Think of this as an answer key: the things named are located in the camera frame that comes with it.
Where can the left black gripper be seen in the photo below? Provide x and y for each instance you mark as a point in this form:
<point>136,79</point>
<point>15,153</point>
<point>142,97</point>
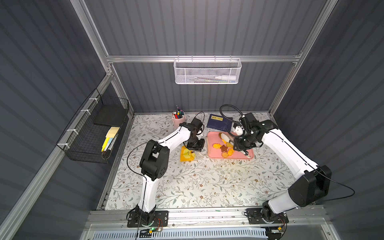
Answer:
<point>195,144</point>

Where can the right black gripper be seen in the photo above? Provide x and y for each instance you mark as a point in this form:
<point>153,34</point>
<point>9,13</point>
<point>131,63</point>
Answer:
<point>240,145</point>

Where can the clear resealable bag yellow print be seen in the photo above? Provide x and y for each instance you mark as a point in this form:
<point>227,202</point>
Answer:
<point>187,155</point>

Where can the brown star cookie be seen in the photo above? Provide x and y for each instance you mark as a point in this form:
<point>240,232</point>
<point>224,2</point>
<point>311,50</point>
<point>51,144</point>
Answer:
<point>224,149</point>

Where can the metal tongs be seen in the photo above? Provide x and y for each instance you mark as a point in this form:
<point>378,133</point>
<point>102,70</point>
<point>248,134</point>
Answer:
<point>229,140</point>

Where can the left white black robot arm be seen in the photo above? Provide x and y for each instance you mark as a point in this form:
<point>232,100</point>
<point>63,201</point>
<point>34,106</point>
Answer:
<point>155,159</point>

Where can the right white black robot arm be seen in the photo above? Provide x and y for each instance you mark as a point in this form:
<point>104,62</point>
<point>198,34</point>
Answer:
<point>312,181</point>

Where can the pink plastic tray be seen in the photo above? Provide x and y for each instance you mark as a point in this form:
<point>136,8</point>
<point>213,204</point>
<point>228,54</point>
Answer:
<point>213,138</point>

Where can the dark blue notebook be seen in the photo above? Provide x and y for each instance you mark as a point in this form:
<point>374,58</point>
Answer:
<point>220,123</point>

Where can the pink pen cup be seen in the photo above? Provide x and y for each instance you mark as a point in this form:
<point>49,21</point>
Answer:
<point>178,117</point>

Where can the white marker in basket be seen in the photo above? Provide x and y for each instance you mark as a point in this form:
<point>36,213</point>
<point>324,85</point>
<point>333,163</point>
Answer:
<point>226,78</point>

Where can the yellow sticky notes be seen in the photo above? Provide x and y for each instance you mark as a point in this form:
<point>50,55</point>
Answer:
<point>111,134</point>

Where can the black tray in basket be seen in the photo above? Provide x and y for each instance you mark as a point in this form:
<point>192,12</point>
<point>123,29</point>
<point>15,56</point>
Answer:
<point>111,116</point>

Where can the white wire mesh basket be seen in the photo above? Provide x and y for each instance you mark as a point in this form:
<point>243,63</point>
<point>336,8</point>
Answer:
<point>202,71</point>

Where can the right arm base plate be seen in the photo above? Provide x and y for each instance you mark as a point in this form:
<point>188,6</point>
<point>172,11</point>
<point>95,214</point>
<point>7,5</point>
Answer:
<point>260,215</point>

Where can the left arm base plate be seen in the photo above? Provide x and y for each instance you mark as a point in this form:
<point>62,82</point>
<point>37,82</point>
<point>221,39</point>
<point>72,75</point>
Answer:
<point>152,219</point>

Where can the black wire wall basket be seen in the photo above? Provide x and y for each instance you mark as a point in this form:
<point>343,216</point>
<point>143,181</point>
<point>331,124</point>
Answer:
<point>83,140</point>

